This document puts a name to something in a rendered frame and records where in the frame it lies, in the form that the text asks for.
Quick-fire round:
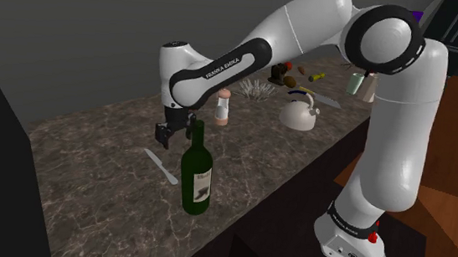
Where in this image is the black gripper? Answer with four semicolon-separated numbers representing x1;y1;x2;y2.
152;103;198;152

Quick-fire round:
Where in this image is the silver butter knife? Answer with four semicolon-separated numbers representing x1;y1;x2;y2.
141;147;182;187

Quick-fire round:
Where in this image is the dark green wine bottle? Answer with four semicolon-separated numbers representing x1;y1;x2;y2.
176;117;218;218

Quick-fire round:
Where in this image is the pink and white pepper mill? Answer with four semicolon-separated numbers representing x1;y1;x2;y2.
214;87;233;128

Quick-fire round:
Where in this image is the dark brown figure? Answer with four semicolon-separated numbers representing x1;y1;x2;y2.
266;61;291;87

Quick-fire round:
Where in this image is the white kettle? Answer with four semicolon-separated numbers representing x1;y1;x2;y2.
277;88;322;133

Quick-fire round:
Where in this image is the brown potato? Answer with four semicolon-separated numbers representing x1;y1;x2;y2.
283;75;299;90

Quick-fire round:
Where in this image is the dark robot stand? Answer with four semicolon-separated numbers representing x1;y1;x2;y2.
179;167;433;257

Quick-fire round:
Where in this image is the pale green cup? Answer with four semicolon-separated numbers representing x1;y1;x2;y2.
345;70;366;97

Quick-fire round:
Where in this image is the beige box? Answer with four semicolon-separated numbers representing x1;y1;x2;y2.
361;71;380;104

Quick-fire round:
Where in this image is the pale wire whisk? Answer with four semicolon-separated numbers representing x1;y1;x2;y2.
234;76;279;105

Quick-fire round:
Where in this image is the yellow handled kitchen knife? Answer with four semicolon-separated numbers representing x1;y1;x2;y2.
296;85;344;111

